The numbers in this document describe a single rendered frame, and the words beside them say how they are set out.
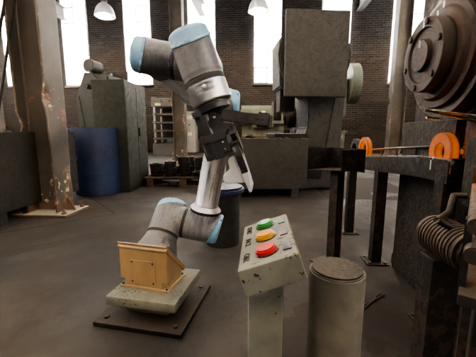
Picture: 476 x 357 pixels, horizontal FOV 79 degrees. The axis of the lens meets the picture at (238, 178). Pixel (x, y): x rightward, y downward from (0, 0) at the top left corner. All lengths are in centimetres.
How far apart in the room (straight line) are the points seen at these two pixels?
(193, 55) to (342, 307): 60
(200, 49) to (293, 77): 328
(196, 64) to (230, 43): 1113
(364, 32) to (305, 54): 843
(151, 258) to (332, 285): 89
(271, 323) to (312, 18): 379
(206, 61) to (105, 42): 1253
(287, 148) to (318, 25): 154
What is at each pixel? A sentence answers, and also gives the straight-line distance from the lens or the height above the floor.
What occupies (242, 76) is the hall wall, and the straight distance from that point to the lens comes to 1147.
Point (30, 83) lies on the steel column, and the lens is 357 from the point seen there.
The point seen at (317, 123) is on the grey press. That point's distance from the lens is 422.
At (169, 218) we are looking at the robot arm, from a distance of 142.
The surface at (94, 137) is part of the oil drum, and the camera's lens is 406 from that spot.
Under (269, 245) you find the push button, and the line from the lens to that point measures 54.
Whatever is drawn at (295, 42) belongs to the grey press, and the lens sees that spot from 399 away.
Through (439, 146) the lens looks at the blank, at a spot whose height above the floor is 76.
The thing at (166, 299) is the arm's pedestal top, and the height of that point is 12.
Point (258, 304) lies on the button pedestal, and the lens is 63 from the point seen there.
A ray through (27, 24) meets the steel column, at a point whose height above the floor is 181.
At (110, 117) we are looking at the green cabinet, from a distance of 431.
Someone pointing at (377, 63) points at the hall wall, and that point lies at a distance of 1226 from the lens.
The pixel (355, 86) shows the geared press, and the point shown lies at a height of 213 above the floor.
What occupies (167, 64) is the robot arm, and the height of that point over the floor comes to 98.
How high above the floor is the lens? 82
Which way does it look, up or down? 9 degrees down
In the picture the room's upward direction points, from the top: straight up
